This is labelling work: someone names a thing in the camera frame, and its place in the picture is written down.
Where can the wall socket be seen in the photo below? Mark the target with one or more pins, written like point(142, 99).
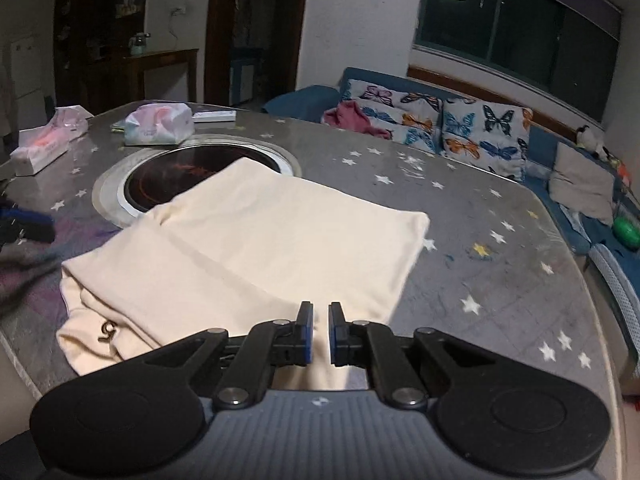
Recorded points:
point(180, 10)

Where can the round built-in induction cooktop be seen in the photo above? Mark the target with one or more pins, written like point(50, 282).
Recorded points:
point(165, 180)

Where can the pink cloth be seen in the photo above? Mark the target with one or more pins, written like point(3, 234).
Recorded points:
point(352, 117)

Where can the glass kettle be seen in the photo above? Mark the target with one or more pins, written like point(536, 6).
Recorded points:
point(138, 44)

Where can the white woven chair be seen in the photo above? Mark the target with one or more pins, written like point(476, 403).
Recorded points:
point(617, 285)

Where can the dark wooden cabinet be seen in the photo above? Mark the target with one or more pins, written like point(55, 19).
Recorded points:
point(90, 35)

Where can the white refrigerator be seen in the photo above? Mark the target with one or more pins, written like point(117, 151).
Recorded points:
point(26, 67)

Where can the dark window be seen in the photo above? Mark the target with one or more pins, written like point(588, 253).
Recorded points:
point(525, 25)

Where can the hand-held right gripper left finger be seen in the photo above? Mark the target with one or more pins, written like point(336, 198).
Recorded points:
point(308, 336)

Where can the flat white box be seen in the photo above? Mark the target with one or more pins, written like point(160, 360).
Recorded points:
point(214, 116)

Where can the butterfly print cushion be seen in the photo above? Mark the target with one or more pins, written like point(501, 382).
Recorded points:
point(400, 115)
point(482, 135)

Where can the dark wooden door frame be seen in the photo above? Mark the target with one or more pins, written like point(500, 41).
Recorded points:
point(215, 30)

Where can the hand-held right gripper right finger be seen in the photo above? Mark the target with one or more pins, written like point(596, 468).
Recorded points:
point(333, 337)

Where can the white pink tissue box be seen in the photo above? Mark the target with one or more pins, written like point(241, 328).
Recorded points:
point(45, 142)

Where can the blue sofa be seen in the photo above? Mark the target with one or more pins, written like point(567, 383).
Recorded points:
point(300, 100)

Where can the green ball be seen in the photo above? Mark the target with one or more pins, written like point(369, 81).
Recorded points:
point(627, 232)

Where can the pink white tissue pack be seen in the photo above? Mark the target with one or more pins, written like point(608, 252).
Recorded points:
point(157, 122)

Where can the plush toy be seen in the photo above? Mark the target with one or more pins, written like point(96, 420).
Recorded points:
point(590, 141)

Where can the cream garment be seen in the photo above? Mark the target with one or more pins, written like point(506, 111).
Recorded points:
point(250, 230)

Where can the wooden side table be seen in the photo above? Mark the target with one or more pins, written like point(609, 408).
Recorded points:
point(160, 60)

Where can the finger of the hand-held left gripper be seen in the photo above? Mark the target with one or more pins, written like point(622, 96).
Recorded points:
point(30, 229)

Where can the beige cushion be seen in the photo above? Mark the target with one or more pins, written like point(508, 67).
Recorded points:
point(582, 185)

